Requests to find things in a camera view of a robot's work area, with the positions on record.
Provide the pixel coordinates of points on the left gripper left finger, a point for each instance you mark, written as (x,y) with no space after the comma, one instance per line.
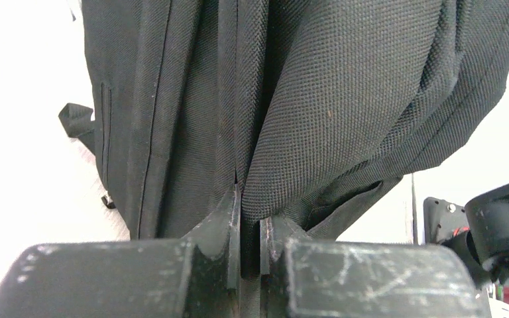
(193,276)

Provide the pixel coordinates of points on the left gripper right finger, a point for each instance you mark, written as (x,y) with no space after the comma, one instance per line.
(304,277)

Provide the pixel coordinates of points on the black backpack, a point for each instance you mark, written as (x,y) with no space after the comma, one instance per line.
(311,109)

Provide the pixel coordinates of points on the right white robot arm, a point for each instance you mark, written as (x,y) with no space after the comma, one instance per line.
(478,233)

